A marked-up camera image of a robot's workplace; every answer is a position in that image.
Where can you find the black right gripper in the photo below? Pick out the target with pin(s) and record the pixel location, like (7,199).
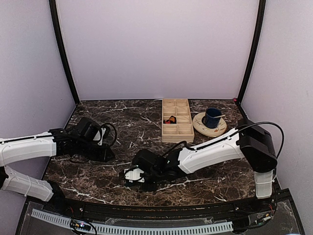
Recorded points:
(152,188)

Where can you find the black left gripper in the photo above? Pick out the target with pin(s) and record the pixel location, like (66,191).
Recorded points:
(103,156)

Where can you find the black red yellow argyle sock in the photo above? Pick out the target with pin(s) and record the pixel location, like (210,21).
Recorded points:
(170,120)

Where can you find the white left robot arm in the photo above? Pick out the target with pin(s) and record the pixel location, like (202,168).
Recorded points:
(30,147)

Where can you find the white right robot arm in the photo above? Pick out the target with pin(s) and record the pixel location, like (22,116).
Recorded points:
(248,140)

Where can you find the wooden compartment tray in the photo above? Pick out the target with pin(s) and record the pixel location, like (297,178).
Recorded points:
(183,130)

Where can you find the beige ceramic plate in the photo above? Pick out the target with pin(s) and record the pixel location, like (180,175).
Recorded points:
(201,128)

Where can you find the blue enamel mug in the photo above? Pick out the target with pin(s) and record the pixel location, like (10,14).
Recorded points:
(212,117)

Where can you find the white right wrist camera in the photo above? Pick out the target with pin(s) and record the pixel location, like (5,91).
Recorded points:
(132,175)

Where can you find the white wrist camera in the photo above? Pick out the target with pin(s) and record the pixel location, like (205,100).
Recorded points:
(132,175)
(101,132)

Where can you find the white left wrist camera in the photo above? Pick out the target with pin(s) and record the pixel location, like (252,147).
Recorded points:
(101,132)

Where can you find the white slotted cable duct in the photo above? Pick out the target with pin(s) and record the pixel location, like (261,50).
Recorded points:
(131,227)

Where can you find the black front table rail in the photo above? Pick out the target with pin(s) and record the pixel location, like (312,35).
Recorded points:
(224,210)

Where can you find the black left frame post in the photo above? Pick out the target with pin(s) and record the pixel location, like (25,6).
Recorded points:
(62,50)

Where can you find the black frame post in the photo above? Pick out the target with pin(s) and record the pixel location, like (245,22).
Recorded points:
(253,50)
(62,50)

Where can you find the black right frame post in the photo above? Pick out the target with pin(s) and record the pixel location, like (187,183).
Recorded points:
(253,50)

